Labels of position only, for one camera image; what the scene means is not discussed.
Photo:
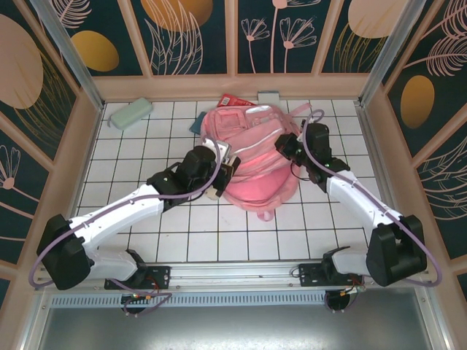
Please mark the grey metal sheet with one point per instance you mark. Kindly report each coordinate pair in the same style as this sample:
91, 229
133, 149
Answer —
233, 328

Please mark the red package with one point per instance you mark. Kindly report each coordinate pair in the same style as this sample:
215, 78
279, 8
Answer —
233, 100

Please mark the aluminium side rail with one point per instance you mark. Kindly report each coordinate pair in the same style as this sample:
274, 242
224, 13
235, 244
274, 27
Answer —
372, 146

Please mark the mint green pencil case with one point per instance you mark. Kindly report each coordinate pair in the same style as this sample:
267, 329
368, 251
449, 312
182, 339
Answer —
129, 113

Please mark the aluminium corner post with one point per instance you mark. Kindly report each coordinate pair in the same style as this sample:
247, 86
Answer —
73, 54
386, 47

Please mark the yellow power connector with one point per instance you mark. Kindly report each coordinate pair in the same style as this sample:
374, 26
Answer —
352, 291

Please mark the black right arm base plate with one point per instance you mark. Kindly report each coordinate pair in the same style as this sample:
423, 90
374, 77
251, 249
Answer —
310, 273

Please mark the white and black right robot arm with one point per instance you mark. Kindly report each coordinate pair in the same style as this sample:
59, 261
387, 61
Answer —
357, 197

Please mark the teal small notebook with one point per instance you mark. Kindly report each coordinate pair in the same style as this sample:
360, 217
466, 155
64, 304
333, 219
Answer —
197, 125

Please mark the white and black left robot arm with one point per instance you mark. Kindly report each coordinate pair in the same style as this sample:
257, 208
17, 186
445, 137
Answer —
120, 215

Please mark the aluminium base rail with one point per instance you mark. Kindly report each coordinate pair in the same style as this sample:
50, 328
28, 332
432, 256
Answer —
233, 270

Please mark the small green circuit board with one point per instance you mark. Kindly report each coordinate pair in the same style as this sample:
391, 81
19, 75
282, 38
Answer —
136, 297

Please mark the pink student backpack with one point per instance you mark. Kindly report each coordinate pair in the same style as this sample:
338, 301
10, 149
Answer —
255, 182

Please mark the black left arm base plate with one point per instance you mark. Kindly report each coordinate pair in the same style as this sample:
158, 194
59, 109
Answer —
160, 273

